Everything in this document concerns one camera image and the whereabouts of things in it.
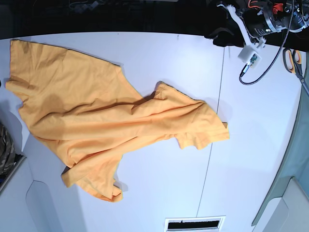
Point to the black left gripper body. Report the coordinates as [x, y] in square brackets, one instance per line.
[261, 18]

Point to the orange t-shirt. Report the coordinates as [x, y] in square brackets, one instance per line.
[85, 111]

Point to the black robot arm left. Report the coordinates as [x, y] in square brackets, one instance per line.
[297, 22]

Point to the white vent grille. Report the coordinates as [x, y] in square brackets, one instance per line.
[193, 224]

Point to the camouflage cloth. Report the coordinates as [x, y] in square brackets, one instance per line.
[7, 151]

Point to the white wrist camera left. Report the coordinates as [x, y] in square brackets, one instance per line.
[250, 56]

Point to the orange handled scissors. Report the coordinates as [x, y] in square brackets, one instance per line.
[295, 60]

